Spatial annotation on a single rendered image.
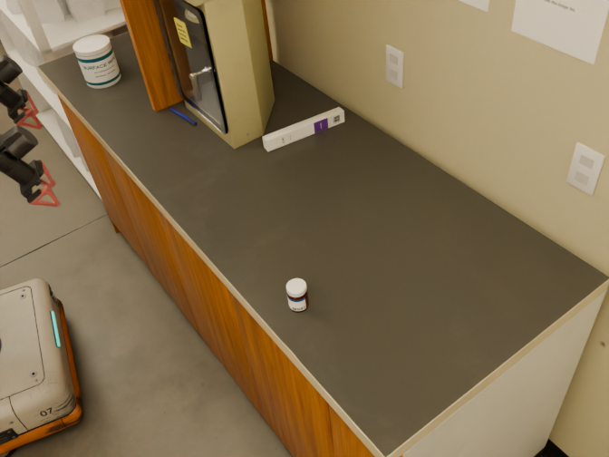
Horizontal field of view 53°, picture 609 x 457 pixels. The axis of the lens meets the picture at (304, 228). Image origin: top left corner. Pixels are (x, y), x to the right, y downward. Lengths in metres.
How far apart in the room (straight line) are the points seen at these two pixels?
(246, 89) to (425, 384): 1.01
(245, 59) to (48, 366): 1.30
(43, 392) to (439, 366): 1.47
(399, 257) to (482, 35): 0.56
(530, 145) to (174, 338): 1.68
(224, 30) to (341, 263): 0.71
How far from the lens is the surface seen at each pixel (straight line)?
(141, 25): 2.09
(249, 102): 1.91
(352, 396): 1.33
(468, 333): 1.43
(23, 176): 1.82
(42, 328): 2.56
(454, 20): 1.63
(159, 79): 2.17
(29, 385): 2.42
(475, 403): 1.43
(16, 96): 2.20
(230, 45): 1.80
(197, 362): 2.59
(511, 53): 1.54
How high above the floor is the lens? 2.09
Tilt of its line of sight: 44 degrees down
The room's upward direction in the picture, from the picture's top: 7 degrees counter-clockwise
